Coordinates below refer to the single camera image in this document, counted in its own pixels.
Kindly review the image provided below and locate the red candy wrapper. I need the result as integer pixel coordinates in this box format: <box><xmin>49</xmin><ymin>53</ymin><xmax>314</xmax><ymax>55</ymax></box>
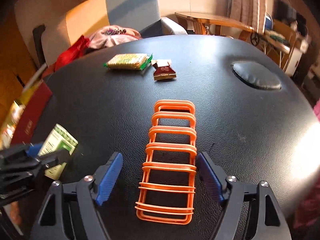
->
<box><xmin>151</xmin><ymin>59</ymin><xmax>176</xmax><ymax>81</ymax></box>

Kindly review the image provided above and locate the pink garment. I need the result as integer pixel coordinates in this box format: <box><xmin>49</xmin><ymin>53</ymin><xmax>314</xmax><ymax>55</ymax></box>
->
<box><xmin>88</xmin><ymin>25</ymin><xmax>142</xmax><ymax>50</ymax></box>

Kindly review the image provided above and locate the small green tea carton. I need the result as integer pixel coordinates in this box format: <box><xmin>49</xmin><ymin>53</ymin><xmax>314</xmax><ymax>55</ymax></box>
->
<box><xmin>38</xmin><ymin>124</ymin><xmax>78</xmax><ymax>180</ymax></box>

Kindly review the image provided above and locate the red box gold interior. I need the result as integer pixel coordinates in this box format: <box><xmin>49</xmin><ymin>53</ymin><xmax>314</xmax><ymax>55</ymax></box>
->
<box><xmin>1</xmin><ymin>80</ymin><xmax>52</xmax><ymax>150</ymax></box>

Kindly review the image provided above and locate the wooden side table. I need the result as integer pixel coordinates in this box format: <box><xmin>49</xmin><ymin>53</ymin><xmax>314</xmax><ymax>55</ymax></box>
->
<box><xmin>175</xmin><ymin>12</ymin><xmax>255</xmax><ymax>41</ymax></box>

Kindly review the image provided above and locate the grey armchair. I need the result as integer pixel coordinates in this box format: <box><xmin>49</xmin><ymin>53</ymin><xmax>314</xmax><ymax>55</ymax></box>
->
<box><xmin>32</xmin><ymin>0</ymin><xmax>188</xmax><ymax>68</ymax></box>

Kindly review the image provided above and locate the green cracker pack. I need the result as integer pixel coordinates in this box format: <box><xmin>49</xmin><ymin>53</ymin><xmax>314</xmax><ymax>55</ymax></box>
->
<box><xmin>104</xmin><ymin>53</ymin><xmax>152</xmax><ymax>70</ymax></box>

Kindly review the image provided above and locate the red garment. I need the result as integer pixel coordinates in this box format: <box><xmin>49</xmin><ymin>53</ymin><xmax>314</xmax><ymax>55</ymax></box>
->
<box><xmin>54</xmin><ymin>35</ymin><xmax>90</xmax><ymax>71</ymax></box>

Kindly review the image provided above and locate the cluttered white desk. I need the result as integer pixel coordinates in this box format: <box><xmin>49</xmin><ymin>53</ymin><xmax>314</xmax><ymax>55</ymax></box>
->
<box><xmin>259</xmin><ymin>20</ymin><xmax>311</xmax><ymax>77</ymax></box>

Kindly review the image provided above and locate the pink striped curtain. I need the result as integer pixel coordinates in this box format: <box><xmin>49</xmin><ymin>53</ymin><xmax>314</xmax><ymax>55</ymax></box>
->
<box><xmin>229</xmin><ymin>0</ymin><xmax>267</xmax><ymax>34</ymax></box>

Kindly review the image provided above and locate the orange plastic rack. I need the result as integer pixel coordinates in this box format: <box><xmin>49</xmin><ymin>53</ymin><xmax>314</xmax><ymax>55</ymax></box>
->
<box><xmin>135</xmin><ymin>99</ymin><xmax>197</xmax><ymax>225</ymax></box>

